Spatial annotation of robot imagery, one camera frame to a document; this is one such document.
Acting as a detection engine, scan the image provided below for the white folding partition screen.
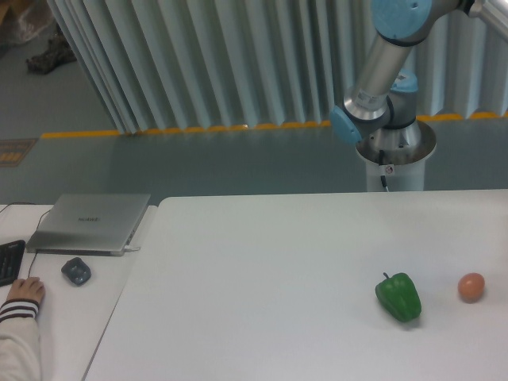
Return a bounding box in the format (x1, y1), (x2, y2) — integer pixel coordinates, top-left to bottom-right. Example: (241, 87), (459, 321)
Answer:
(46, 0), (508, 135)

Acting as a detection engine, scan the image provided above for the dark grey small tray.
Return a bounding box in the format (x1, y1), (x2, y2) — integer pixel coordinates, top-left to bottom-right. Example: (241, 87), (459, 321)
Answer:
(61, 257), (92, 287)

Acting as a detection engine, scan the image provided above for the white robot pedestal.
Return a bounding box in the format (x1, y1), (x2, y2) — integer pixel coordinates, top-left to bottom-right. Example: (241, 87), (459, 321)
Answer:
(356, 120), (437, 192)

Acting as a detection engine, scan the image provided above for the black mouse cable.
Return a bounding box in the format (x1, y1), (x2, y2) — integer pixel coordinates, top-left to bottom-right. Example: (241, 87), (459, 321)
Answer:
(0, 202), (56, 279)

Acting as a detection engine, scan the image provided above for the white side desk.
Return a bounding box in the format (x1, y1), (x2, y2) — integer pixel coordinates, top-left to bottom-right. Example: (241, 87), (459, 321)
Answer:
(19, 206), (157, 380)

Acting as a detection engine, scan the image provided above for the white sleeved forearm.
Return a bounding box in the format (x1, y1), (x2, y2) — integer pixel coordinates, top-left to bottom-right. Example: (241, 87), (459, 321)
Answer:
(1, 298), (41, 380)

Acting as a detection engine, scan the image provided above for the person's hand on mouse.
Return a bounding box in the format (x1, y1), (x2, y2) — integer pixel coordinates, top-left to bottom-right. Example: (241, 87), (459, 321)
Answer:
(6, 277), (45, 304)

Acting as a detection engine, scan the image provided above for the brown egg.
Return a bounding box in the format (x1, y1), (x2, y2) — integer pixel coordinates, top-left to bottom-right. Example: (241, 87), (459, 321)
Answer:
(457, 272), (485, 302)

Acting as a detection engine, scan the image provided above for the silver closed laptop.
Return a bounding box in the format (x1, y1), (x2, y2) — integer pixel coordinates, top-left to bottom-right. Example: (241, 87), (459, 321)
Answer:
(26, 194), (150, 256)

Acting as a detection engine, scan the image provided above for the camouflage bundle on floor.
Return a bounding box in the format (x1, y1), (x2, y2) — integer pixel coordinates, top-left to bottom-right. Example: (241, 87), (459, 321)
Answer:
(25, 25), (77, 75)

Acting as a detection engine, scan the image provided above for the black keyboard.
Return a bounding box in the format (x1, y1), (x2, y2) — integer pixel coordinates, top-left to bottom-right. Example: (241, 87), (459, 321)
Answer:
(0, 240), (25, 287)

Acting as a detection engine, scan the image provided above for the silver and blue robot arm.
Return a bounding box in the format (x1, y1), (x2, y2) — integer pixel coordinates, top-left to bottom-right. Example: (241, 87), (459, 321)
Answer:
(329, 1), (507, 144)

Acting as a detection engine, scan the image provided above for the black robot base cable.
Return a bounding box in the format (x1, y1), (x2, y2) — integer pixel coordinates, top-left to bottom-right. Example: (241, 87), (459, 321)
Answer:
(377, 148), (391, 193)

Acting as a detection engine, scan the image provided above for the green bell pepper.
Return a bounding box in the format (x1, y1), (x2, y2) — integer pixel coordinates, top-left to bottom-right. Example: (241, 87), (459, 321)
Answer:
(375, 272), (422, 323)

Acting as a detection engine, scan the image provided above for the white laptop plug cable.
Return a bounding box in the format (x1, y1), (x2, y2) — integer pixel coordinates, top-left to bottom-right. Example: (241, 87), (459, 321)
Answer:
(121, 233), (146, 253)

